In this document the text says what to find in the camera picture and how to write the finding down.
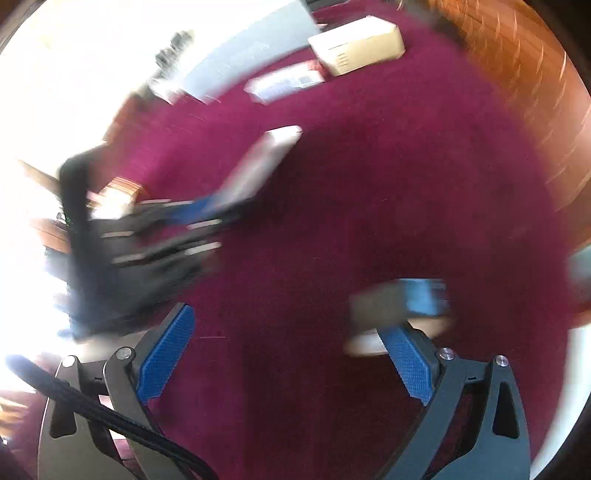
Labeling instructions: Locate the grey shoebox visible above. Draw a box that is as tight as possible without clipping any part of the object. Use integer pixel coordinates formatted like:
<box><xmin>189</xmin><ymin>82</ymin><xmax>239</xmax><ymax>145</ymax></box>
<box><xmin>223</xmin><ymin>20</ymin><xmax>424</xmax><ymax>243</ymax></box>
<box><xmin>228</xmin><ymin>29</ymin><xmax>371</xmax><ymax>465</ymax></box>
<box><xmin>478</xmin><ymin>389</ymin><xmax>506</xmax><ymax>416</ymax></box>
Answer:
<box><xmin>180</xmin><ymin>0</ymin><xmax>324</xmax><ymax>104</ymax></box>

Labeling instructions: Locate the maroon tablecloth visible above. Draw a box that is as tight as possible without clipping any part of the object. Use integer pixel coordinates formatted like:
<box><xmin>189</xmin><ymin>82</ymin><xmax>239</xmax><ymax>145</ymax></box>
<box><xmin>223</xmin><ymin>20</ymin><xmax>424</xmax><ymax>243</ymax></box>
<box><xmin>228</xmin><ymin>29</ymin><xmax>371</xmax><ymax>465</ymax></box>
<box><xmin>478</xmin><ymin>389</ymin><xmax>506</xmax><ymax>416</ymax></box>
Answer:
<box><xmin>28</xmin><ymin>0</ymin><xmax>583</xmax><ymax>480</ymax></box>

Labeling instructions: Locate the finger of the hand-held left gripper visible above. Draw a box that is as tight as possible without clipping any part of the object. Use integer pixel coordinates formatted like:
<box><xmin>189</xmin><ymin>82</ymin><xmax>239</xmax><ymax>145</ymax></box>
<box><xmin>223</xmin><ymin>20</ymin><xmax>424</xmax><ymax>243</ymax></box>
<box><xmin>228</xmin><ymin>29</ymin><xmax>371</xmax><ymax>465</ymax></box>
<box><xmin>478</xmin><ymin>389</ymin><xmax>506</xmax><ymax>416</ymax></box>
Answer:
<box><xmin>111</xmin><ymin>220</ymin><xmax>225</xmax><ymax>278</ymax></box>
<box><xmin>134</xmin><ymin>194</ymin><xmax>252</xmax><ymax>227</ymax></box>

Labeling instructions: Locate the black cable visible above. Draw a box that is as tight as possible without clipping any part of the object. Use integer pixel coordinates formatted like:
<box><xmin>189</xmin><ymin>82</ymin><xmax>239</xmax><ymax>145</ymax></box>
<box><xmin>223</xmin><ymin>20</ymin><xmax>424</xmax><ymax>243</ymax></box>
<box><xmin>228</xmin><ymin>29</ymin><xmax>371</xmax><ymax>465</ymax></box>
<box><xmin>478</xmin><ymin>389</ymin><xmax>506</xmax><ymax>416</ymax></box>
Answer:
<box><xmin>7</xmin><ymin>354</ymin><xmax>220</xmax><ymax>480</ymax></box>

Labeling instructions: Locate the wooden partition counter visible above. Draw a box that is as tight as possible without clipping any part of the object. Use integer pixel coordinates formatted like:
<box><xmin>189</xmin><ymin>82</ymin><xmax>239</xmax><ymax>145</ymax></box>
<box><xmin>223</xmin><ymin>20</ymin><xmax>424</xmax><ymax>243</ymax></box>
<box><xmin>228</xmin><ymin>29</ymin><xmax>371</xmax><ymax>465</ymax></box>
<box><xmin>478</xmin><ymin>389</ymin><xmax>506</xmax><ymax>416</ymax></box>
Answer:
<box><xmin>425</xmin><ymin>0</ymin><xmax>591</xmax><ymax>213</ymax></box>

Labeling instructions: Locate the white box dark label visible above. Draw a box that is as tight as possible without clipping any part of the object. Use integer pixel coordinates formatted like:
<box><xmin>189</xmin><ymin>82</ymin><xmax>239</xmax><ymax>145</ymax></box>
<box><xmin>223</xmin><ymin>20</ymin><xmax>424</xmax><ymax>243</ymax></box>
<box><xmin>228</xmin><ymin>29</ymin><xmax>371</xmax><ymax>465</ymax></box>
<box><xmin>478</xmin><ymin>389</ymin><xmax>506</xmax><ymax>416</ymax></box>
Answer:
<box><xmin>217</xmin><ymin>124</ymin><xmax>304</xmax><ymax>208</ymax></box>

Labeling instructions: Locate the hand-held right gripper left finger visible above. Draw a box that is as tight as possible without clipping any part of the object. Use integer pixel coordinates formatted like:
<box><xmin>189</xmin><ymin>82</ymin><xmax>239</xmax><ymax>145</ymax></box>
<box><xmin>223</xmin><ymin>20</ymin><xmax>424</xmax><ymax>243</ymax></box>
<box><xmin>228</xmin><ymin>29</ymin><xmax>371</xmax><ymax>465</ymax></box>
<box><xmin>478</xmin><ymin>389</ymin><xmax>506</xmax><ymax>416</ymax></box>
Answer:
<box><xmin>39</xmin><ymin>302</ymin><xmax>197</xmax><ymax>480</ymax></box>

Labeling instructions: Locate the black tape roll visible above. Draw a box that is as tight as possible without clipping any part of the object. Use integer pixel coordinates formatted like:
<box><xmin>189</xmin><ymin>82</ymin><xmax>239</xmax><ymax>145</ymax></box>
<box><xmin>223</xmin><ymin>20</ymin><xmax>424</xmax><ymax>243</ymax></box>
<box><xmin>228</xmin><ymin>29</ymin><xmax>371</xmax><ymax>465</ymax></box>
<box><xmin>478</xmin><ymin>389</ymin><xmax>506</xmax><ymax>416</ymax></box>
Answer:
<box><xmin>345</xmin><ymin>278</ymin><xmax>454</xmax><ymax>357</ymax></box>

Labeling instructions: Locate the white cardboard box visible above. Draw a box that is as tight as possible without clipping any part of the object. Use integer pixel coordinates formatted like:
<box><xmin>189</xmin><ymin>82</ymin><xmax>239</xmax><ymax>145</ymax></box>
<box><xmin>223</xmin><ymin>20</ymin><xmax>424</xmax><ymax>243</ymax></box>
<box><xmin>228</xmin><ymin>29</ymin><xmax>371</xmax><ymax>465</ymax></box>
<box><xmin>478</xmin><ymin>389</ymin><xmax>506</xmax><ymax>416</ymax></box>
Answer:
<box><xmin>308</xmin><ymin>16</ymin><xmax>406</xmax><ymax>77</ymax></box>

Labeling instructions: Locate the red white small box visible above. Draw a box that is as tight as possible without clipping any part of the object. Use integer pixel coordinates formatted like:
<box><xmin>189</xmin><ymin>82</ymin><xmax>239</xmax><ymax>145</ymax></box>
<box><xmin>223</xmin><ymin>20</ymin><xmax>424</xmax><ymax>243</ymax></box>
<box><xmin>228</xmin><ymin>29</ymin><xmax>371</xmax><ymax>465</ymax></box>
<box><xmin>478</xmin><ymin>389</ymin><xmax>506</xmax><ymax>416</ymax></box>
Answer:
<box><xmin>245</xmin><ymin>59</ymin><xmax>327</xmax><ymax>105</ymax></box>

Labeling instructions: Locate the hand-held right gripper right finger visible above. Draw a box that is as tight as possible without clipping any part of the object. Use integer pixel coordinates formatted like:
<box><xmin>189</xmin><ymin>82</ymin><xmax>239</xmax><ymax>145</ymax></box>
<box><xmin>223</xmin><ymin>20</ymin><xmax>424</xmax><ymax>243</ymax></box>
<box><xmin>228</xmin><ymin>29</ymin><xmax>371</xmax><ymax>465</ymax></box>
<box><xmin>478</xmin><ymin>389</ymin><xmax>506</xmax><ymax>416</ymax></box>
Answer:
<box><xmin>379</xmin><ymin>323</ymin><xmax>532</xmax><ymax>480</ymax></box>

